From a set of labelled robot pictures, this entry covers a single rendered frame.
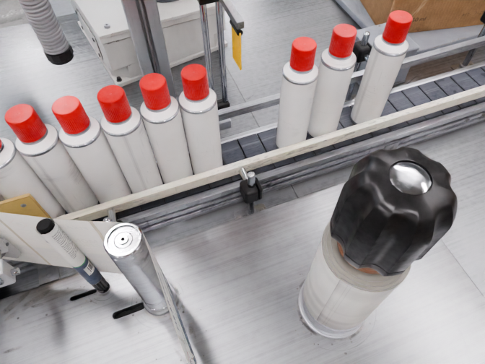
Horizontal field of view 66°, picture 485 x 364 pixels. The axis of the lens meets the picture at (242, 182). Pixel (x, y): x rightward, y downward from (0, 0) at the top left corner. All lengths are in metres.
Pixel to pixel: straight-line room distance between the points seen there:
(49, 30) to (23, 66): 0.51
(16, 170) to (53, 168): 0.04
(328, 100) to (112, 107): 0.32
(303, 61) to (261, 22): 0.52
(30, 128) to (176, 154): 0.19
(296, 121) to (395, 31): 0.19
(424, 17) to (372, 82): 0.40
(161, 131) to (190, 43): 0.43
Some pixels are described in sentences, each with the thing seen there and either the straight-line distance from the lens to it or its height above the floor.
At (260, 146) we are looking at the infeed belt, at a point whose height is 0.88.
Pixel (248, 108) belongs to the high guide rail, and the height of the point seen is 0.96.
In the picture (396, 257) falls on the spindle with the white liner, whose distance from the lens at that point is 0.31.
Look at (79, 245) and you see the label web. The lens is 0.47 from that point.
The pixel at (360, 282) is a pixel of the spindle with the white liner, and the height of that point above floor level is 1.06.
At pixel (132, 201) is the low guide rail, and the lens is 0.59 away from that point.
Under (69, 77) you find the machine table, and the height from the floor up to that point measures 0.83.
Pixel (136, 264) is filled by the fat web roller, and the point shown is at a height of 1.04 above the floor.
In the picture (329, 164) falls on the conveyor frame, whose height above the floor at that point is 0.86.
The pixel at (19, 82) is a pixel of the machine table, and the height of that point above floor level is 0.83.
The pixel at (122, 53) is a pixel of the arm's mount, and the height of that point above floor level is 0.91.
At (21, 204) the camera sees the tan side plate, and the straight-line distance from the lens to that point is 0.57.
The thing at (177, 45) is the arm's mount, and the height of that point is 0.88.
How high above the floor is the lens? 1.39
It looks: 56 degrees down
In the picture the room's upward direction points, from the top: 1 degrees counter-clockwise
